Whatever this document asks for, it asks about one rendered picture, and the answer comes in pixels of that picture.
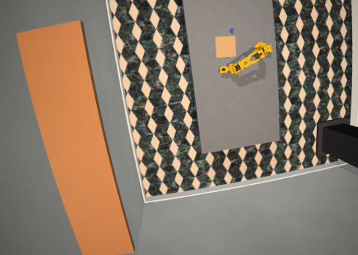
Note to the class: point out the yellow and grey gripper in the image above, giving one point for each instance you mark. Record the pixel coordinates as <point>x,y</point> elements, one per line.
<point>225,69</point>

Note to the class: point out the orange mat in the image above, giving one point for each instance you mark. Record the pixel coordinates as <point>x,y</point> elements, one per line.
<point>225,47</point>

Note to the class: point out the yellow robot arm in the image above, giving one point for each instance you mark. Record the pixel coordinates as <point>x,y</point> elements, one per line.
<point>259,52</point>

